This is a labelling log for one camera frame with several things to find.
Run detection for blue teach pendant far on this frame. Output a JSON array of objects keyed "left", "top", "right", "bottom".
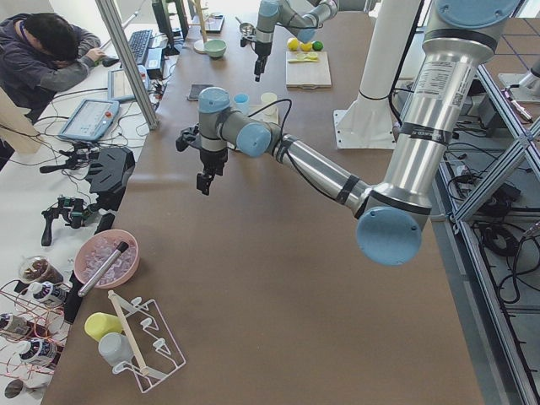
[{"left": 107, "top": 65, "right": 151, "bottom": 103}]

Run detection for grey folded cloth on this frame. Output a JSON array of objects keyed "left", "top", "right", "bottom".
[{"left": 186, "top": 84, "right": 212, "bottom": 101}]

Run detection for pale yellow plastic cup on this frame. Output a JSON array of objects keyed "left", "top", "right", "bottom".
[{"left": 260, "top": 92, "right": 278, "bottom": 117}]

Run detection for tea bottle on rack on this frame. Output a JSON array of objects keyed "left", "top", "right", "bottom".
[{"left": 28, "top": 281, "right": 68, "bottom": 308}]

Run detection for steel muddler black tip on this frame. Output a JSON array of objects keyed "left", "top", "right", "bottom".
[{"left": 78, "top": 241, "right": 129, "bottom": 297}]

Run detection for green lime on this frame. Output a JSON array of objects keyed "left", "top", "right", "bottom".
[{"left": 312, "top": 40, "right": 324, "bottom": 51}]

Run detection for blue plastic cup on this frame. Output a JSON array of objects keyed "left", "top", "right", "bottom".
[{"left": 234, "top": 93, "right": 250, "bottom": 115}]

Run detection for yellow cup on rack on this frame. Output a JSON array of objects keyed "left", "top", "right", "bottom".
[{"left": 84, "top": 312, "right": 122, "bottom": 342}]

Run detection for copper wire bottle rack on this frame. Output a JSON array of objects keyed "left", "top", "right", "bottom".
[{"left": 1, "top": 280, "right": 69, "bottom": 381}]

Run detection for aluminium frame post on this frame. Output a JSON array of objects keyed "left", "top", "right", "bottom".
[{"left": 95, "top": 0, "right": 159, "bottom": 130}]

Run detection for yellow plastic knife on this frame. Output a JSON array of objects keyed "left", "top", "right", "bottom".
[{"left": 287, "top": 59, "right": 319, "bottom": 63}]

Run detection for cup of iced drink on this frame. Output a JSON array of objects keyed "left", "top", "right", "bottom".
[{"left": 19, "top": 256, "right": 63, "bottom": 284}]

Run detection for blue teach pendant near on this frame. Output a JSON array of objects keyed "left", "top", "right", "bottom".
[{"left": 58, "top": 99, "right": 120, "bottom": 142}]

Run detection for black keyboard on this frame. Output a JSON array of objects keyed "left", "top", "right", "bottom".
[{"left": 128, "top": 30, "right": 153, "bottom": 65}]

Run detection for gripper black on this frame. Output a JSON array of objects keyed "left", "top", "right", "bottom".
[
  {"left": 254, "top": 41, "right": 271, "bottom": 82},
  {"left": 196, "top": 148, "right": 228, "bottom": 196}
]

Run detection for wooden round stand base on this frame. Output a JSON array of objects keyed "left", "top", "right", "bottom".
[{"left": 193, "top": 39, "right": 208, "bottom": 54}]

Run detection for grey cup on rack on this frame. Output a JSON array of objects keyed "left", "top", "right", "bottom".
[{"left": 98, "top": 332, "right": 134, "bottom": 367}]

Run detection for white wire cup rack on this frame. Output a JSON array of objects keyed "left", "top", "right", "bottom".
[{"left": 108, "top": 290, "right": 187, "bottom": 394}]

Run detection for cream rabbit print tray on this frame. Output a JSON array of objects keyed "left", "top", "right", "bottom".
[{"left": 248, "top": 105, "right": 279, "bottom": 124}]

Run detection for seated person dark hoodie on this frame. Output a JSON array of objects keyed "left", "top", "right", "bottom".
[{"left": 1, "top": 13, "right": 105, "bottom": 123}]

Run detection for light green bowl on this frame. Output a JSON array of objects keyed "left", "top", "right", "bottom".
[{"left": 203, "top": 39, "right": 227, "bottom": 58}]

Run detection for bamboo cutting board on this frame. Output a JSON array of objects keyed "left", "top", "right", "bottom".
[{"left": 285, "top": 51, "right": 332, "bottom": 89}]

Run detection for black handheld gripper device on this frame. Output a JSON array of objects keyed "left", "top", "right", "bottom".
[{"left": 40, "top": 196, "right": 99, "bottom": 246}]

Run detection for whole lemon outer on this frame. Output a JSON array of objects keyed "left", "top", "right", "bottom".
[{"left": 287, "top": 37, "right": 300, "bottom": 51}]

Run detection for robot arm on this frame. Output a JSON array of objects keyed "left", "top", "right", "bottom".
[
  {"left": 254, "top": 0, "right": 339, "bottom": 82},
  {"left": 195, "top": 1, "right": 517, "bottom": 265}
]

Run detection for pink bowl of ice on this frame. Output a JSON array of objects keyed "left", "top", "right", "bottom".
[{"left": 73, "top": 229, "right": 140, "bottom": 289}]

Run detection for steel ice scoop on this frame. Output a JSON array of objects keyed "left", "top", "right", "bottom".
[{"left": 235, "top": 16, "right": 256, "bottom": 41}]

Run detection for blue teach pendant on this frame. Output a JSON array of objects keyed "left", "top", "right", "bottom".
[
  {"left": 107, "top": 65, "right": 151, "bottom": 103},
  {"left": 58, "top": 99, "right": 120, "bottom": 142}
]

